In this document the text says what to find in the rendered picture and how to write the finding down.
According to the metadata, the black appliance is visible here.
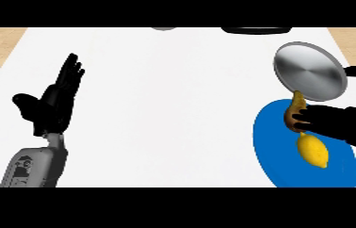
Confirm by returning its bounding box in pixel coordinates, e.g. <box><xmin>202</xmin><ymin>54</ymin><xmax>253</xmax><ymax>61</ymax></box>
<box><xmin>221</xmin><ymin>26</ymin><xmax>295</xmax><ymax>36</ymax></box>

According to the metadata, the yellow lemon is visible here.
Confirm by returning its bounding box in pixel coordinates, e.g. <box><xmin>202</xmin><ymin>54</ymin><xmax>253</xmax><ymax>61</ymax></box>
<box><xmin>296</xmin><ymin>131</ymin><xmax>332</xmax><ymax>170</ymax></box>

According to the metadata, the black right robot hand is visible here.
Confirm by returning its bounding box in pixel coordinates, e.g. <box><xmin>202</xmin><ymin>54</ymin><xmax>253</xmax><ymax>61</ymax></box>
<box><xmin>292</xmin><ymin>105</ymin><xmax>356</xmax><ymax>147</ymax></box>

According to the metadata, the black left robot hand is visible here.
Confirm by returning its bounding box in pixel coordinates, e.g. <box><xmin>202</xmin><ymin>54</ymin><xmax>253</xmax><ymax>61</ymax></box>
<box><xmin>12</xmin><ymin>52</ymin><xmax>86</xmax><ymax>138</ymax></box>

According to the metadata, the silver pan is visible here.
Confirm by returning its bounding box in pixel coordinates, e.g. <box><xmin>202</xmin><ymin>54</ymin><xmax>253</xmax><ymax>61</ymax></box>
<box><xmin>274</xmin><ymin>41</ymin><xmax>356</xmax><ymax>103</ymax></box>

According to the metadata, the blue plate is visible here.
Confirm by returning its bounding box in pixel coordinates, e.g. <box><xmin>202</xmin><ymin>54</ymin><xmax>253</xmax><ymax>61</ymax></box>
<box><xmin>252</xmin><ymin>98</ymin><xmax>356</xmax><ymax>188</ymax></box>

